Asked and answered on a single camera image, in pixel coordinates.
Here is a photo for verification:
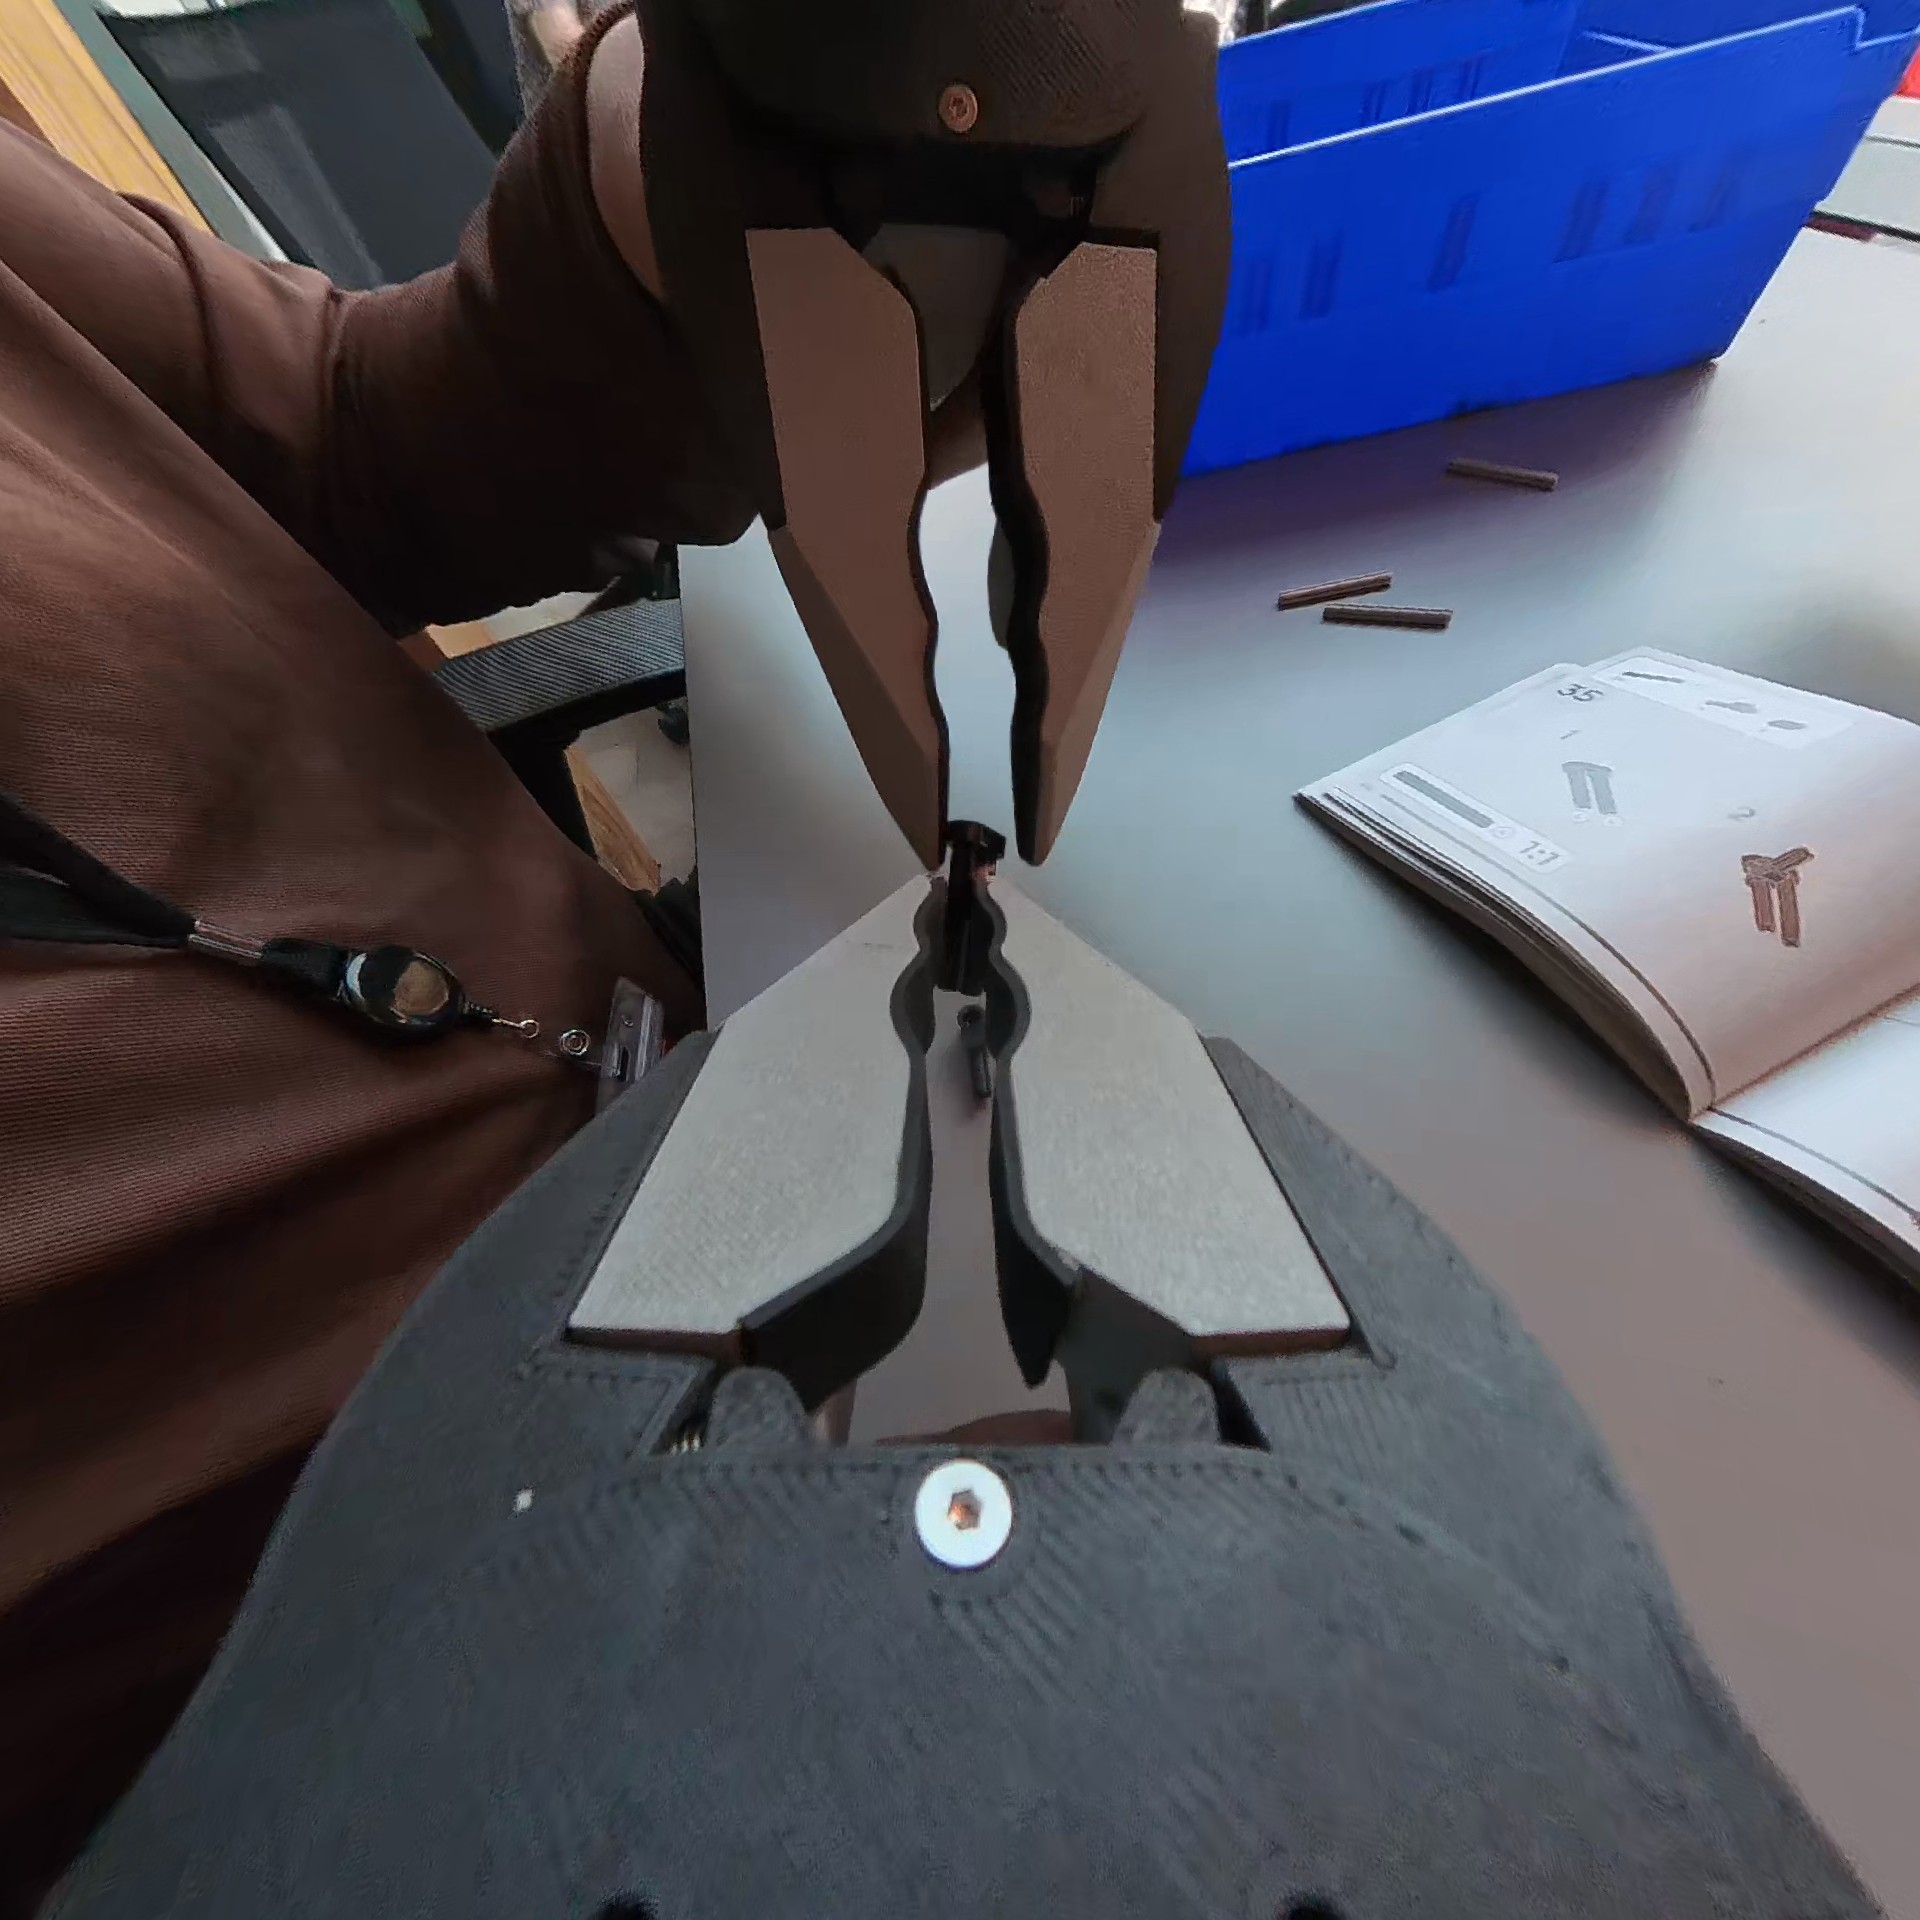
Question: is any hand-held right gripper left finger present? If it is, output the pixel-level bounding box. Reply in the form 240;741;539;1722
566;873;962;1420

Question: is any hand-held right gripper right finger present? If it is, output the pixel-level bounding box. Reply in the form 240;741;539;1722
978;873;1354;1445

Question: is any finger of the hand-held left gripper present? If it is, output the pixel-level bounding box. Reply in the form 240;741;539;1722
743;224;957;875
982;238;1167;866

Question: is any black lego connector piece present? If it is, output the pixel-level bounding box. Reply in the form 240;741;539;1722
929;818;1010;1107

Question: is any person's left forearm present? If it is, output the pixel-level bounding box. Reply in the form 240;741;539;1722
0;11;769;641

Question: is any lego instruction booklet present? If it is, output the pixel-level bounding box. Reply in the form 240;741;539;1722
1296;648;1920;1296

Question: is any dark badge holder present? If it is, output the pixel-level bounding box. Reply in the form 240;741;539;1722
594;978;672;1115

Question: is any black office chair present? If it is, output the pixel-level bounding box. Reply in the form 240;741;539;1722
432;537;702;753

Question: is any black badge reel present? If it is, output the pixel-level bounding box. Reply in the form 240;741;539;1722
333;941;601;1061

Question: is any large blue plastic bin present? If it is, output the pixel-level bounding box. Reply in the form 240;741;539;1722
1181;8;1920;484

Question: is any person's brown sweater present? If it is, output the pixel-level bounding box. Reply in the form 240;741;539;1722
0;450;710;1914

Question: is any black lanyard strap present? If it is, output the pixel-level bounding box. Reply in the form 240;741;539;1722
0;790;344;992

